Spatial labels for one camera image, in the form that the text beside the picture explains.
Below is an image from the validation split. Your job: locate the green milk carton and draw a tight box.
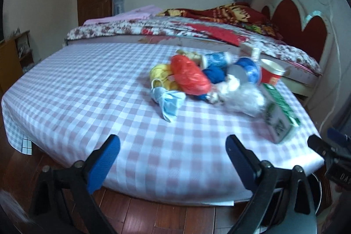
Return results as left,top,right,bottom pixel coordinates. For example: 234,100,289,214
260,83,301,144

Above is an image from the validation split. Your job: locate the clear plastic bag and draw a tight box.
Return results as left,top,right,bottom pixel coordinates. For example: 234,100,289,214
217,75,267,118

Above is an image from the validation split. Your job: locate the light blue face mask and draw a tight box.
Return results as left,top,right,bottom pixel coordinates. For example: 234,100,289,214
150,78,186,122

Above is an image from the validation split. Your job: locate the red plastic bag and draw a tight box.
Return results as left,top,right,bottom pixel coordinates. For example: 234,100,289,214
170,55,211,96

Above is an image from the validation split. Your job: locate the yellow plastic bag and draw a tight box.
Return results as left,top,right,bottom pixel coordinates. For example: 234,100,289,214
149,64,181,91

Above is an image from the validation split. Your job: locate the beige paper ball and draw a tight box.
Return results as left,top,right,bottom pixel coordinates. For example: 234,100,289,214
176,49,202,65

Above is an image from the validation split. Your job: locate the pink checkered tablecloth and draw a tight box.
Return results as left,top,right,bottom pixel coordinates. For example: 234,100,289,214
1,43,323,204

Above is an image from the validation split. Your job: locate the red paper cup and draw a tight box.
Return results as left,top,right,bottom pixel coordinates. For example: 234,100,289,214
261,59,285,86

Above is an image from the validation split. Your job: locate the blue white paper cup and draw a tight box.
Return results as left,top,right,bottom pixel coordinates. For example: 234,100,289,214
227,57,261,84

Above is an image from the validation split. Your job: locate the dark blue plastic bag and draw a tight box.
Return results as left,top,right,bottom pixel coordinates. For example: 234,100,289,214
195,65,226,103

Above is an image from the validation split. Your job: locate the red heart-shaped headboard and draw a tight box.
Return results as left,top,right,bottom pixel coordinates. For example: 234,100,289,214
261,0,333,69

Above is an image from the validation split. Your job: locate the blue patterned paper cup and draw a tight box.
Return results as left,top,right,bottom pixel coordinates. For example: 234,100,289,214
200,52,233,69

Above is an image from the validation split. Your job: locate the bed with floral quilt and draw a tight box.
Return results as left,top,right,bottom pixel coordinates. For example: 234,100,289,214
66,17,322,88

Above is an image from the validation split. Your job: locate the wooden side cabinet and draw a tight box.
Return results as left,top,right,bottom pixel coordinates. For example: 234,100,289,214
1,30,34,94

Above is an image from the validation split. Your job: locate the red patterned blanket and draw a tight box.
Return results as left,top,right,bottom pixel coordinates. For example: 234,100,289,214
157,2,283,40

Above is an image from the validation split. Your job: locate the pink folded sheet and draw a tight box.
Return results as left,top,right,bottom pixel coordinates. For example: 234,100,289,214
83,5,162,25

